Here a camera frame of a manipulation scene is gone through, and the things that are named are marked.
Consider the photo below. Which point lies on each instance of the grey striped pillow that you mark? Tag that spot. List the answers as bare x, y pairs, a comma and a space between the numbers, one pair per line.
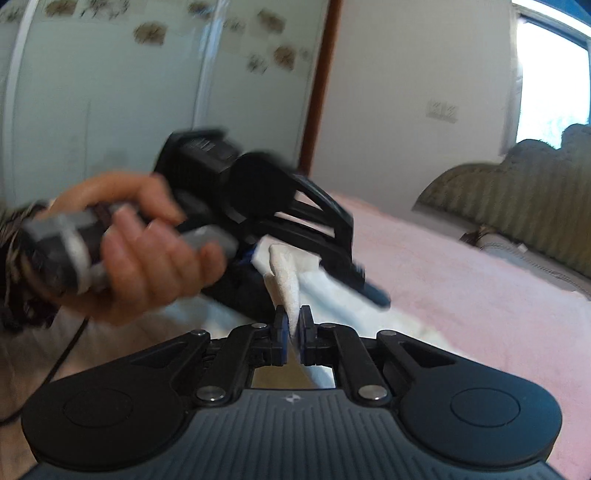
519, 255

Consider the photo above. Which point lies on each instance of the white wall socket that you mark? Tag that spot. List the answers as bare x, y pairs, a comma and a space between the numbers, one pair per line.
441, 110

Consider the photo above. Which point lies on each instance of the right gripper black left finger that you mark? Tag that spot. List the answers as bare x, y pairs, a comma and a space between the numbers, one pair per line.
124, 412

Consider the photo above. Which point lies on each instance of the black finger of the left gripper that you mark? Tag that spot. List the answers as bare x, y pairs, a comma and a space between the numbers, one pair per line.
313, 221
246, 258

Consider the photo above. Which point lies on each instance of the cream white pants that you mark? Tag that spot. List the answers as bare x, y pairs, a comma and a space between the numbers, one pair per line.
294, 279

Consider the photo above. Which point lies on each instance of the pink bed blanket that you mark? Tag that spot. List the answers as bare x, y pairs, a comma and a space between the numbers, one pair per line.
493, 312

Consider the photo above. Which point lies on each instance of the green upholstered headboard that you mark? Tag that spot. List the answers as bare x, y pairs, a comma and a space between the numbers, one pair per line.
538, 196

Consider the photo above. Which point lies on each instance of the window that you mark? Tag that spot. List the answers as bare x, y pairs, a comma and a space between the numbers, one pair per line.
550, 60

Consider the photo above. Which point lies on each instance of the brown wooden door frame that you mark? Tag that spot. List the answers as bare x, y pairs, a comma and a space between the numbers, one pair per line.
320, 86

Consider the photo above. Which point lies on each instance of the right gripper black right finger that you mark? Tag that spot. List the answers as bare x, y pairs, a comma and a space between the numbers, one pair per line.
458, 410

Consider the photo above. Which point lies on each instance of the person's left hand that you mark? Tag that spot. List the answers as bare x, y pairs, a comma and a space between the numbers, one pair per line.
148, 265

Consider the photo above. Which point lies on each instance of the glass sliding wardrobe door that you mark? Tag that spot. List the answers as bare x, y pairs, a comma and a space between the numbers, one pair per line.
94, 86

